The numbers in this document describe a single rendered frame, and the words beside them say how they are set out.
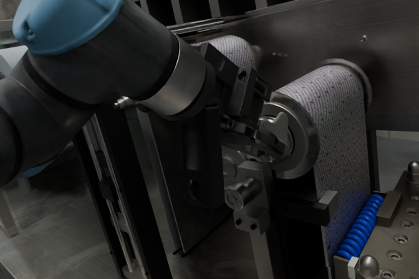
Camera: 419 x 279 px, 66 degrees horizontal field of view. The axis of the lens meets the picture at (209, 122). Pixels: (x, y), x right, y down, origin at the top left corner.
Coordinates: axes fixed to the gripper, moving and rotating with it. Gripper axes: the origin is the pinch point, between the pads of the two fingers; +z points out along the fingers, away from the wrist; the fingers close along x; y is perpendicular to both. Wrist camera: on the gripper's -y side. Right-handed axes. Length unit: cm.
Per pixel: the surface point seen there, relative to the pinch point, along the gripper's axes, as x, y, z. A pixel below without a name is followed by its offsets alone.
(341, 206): -4.8, -3.3, 18.7
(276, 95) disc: -0.1, 8.8, -2.2
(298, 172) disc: -2.0, -0.8, 5.8
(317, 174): -4.7, -0.5, 6.2
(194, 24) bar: 25.3, 26.9, -1.0
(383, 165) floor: 50, 61, 265
